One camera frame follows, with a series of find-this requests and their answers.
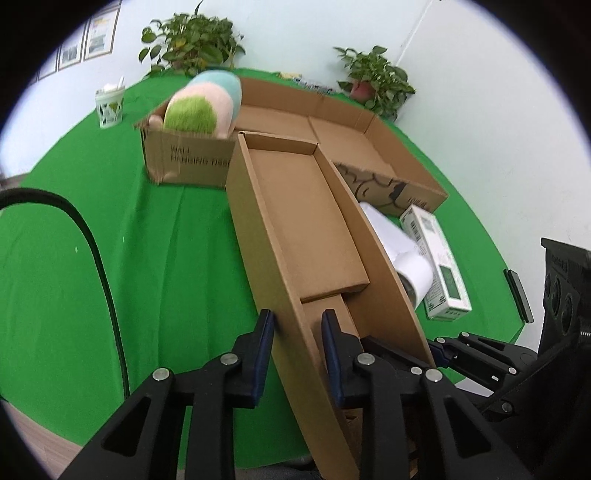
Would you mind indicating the large leafy potted plant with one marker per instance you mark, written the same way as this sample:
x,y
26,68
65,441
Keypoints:
x,y
194,41

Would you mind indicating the wall of framed certificates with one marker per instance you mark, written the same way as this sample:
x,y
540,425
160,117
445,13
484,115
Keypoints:
x,y
99,32

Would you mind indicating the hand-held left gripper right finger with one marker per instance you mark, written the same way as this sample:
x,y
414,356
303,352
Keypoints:
x,y
328,333

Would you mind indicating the small plant in red pot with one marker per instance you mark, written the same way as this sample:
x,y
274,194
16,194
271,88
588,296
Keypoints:
x,y
374,74

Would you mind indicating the patterned packet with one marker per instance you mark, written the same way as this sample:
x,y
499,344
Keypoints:
x,y
316,86

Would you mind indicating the white hair dryer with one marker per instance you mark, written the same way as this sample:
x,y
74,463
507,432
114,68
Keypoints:
x,y
397,244

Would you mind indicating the white and green carton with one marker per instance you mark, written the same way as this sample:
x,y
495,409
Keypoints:
x,y
438,258

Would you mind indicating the long narrow cardboard box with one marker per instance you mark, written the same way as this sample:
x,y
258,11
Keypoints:
x,y
286,207

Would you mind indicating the pastel plush toy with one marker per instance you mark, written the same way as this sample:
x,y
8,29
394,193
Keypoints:
x,y
207,97

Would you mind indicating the white patterned cup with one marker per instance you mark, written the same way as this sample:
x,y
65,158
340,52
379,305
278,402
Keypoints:
x,y
110,108

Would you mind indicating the large shallow cardboard box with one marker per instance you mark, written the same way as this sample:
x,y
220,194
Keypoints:
x,y
277,122

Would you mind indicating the black flat device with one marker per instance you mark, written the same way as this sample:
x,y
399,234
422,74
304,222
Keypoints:
x,y
518,295

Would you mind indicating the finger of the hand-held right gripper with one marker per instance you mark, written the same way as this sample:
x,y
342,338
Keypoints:
x,y
489,392
441,353

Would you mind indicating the white wall conduit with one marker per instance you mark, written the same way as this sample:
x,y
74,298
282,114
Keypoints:
x,y
413,30

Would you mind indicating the yellow packet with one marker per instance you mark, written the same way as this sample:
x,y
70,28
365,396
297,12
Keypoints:
x,y
288,75

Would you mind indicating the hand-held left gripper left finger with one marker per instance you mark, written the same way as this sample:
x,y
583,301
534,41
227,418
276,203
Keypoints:
x,y
263,333

